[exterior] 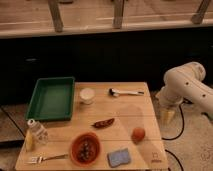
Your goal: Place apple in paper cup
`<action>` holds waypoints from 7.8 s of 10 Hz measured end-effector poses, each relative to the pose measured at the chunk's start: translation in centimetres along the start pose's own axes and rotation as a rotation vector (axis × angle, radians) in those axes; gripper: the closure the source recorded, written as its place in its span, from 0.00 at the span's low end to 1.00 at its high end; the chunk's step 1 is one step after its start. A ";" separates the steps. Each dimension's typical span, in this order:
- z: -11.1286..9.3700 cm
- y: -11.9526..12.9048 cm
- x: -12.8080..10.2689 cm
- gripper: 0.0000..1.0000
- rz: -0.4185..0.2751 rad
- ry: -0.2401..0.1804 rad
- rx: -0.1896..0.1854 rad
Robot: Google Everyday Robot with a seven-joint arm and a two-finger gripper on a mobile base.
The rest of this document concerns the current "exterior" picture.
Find black cable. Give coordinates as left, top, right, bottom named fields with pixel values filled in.
left=161, top=101, right=186, bottom=171

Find clear plastic bottle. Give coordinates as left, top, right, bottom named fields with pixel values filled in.
left=27, top=119, right=48, bottom=145

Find green plastic tray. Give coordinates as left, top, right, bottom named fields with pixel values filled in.
left=25, top=77, right=75, bottom=121

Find red orange apple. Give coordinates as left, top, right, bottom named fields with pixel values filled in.
left=131, top=127, right=145, bottom=143

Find blue sponge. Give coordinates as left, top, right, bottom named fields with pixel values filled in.
left=107, top=148, right=131, bottom=168

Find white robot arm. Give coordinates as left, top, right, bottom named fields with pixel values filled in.
left=156, top=62, right=213, bottom=123

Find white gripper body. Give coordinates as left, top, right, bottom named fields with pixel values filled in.
left=156, top=87, right=183, bottom=108

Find black and white brush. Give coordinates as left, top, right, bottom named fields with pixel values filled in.
left=109, top=88, right=144, bottom=97

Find dried red chili pepper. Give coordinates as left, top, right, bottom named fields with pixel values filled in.
left=92, top=118, right=115, bottom=129

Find orange bowl with contents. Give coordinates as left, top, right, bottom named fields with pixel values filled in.
left=69, top=132, right=101, bottom=167

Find yellow small object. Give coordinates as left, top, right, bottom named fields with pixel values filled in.
left=25, top=131, right=34, bottom=151

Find silver fork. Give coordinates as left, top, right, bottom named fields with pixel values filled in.
left=27, top=154, right=68, bottom=164

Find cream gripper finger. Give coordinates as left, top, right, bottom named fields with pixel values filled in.
left=161, top=108, right=175, bottom=124

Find white paper cup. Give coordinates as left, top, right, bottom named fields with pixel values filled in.
left=80, top=88, right=95, bottom=105

